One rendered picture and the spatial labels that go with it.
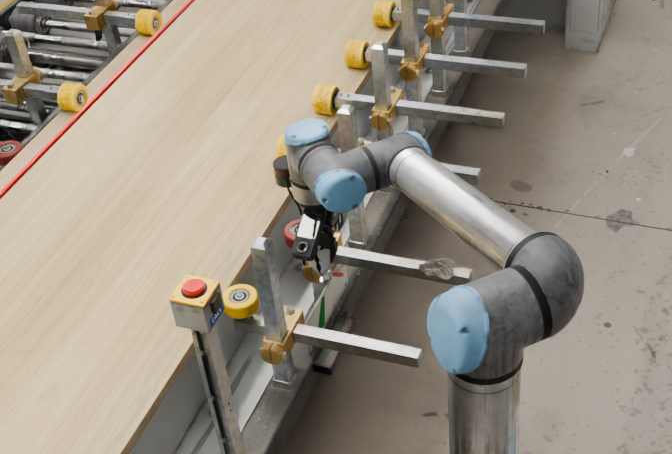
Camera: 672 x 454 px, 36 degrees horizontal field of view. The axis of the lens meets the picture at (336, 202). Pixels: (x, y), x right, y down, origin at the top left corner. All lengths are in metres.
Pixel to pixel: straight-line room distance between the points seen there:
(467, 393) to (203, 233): 1.12
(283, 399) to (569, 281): 1.01
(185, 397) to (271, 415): 0.21
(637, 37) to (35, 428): 3.58
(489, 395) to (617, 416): 1.72
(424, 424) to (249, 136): 1.03
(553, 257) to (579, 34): 3.38
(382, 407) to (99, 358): 1.22
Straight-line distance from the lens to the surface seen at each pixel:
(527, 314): 1.48
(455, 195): 1.77
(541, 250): 1.55
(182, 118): 2.95
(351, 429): 3.21
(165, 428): 2.37
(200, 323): 1.89
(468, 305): 1.46
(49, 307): 2.44
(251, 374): 2.55
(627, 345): 3.45
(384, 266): 2.43
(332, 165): 1.94
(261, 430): 2.32
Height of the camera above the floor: 2.46
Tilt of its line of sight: 38 degrees down
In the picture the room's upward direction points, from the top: 7 degrees counter-clockwise
